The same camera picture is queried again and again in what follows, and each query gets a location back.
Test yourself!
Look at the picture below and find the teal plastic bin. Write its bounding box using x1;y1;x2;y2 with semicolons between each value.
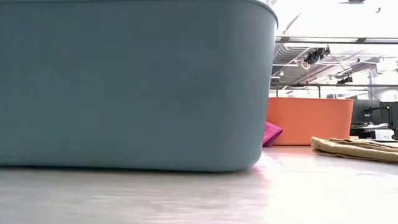
0;0;279;172

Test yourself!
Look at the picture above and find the orange plastic bin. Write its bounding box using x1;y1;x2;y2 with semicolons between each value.
266;97;354;146

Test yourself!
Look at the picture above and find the magenta cloth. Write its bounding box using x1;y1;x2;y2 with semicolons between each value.
262;121;284;147

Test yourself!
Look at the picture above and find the black ceiling-mounted device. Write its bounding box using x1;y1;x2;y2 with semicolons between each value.
303;46;332;65

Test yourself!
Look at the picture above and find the black room railing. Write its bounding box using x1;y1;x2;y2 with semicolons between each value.
269;82;398;99

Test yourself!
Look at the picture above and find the overhead metal beam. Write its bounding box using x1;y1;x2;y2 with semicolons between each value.
275;35;398;45

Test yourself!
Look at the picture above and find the olive brown folded cloth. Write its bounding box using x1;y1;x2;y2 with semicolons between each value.
310;136;398;165

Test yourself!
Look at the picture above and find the dark office workstation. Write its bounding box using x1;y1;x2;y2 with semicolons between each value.
351;99;398;141

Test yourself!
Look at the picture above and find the small white box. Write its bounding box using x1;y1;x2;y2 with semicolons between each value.
373;129;396;140

